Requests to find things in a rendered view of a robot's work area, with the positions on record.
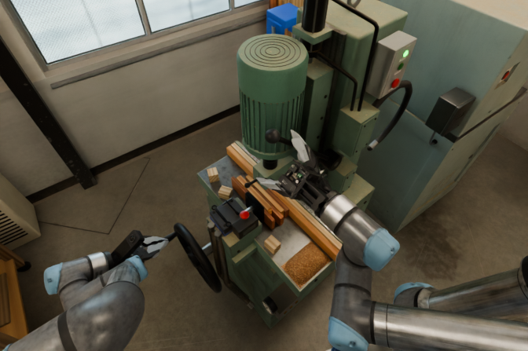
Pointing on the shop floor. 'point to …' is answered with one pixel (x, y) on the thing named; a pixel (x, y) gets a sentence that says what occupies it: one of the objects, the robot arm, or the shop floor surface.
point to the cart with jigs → (11, 297)
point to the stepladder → (281, 19)
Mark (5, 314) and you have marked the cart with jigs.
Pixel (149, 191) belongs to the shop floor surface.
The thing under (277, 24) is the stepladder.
